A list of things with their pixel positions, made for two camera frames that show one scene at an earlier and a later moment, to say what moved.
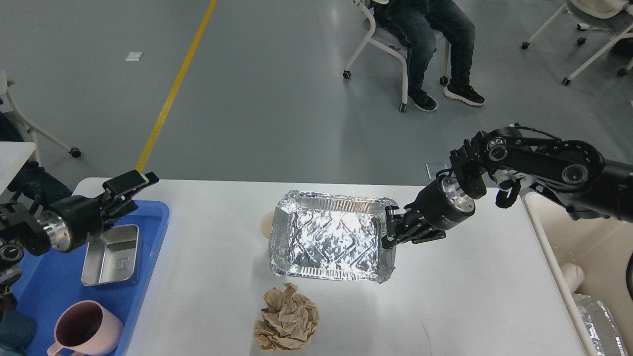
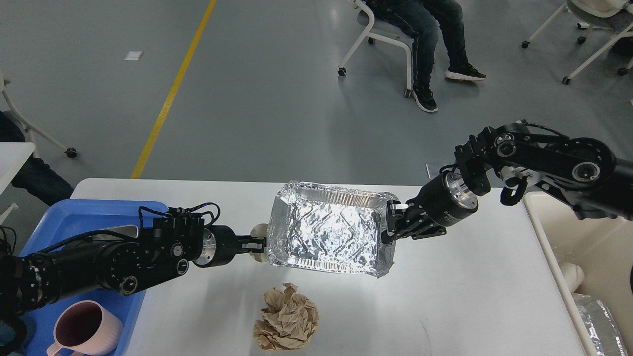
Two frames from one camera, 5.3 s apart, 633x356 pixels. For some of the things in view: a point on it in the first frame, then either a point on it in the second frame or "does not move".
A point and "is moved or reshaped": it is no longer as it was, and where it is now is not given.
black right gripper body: x=442 y=204 does not move
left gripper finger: x=129 y=182 -> x=249 y=239
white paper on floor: x=133 y=56 does not move
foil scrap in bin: x=606 y=338 does not move
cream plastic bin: x=602 y=247 does not move
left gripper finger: x=117 y=206 -> x=254 y=247
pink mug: x=85 y=328 does not move
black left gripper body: x=73 y=223 -> x=219 y=247
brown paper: x=289 y=322 does not move
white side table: x=14 y=155 does not move
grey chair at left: x=5 y=82 does not move
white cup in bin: x=573 y=275 does not move
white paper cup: x=265 y=225 -> x=260 y=230
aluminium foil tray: x=322 y=236 is moved or reshaped
